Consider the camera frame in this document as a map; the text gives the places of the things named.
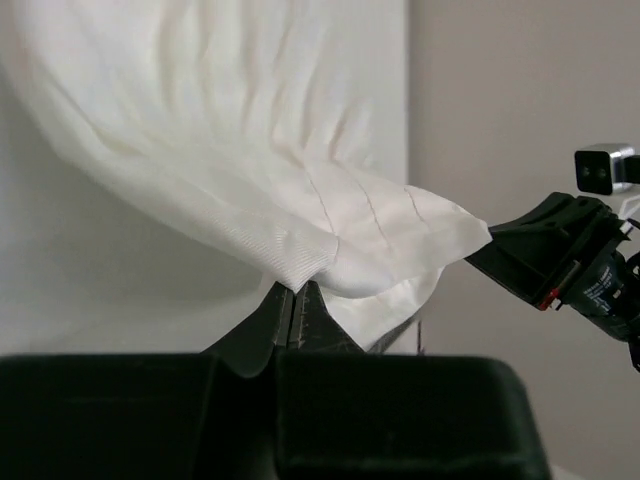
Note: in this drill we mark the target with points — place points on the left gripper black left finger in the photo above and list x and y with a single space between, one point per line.
246 350

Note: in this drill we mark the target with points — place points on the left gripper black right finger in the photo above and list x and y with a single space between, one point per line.
313 329

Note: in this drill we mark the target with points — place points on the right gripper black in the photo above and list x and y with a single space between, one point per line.
532 256

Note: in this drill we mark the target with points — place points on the white pleated skirt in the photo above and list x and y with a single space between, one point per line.
164 164

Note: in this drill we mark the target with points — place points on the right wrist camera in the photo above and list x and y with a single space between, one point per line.
607 168

